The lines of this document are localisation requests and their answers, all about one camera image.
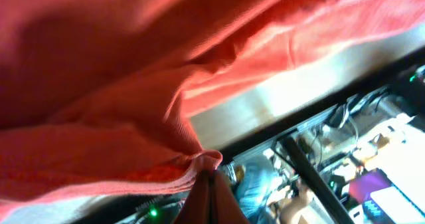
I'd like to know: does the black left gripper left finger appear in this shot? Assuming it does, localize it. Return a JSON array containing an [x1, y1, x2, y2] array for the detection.
[[173, 171, 210, 224]]

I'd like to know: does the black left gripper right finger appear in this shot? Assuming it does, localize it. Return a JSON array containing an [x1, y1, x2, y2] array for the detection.
[[211, 171, 249, 224]]

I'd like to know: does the orange printed t-shirt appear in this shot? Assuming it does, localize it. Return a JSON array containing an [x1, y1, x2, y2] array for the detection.
[[1, 0, 424, 217]]

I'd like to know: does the purple box under table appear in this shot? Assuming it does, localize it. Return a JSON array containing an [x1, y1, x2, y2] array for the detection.
[[349, 169, 392, 203]]

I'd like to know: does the white device under table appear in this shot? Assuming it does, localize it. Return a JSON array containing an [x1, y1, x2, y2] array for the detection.
[[368, 186, 424, 223]]

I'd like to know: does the black metal frame bar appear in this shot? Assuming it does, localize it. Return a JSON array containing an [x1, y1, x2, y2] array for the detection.
[[281, 138, 354, 224]]

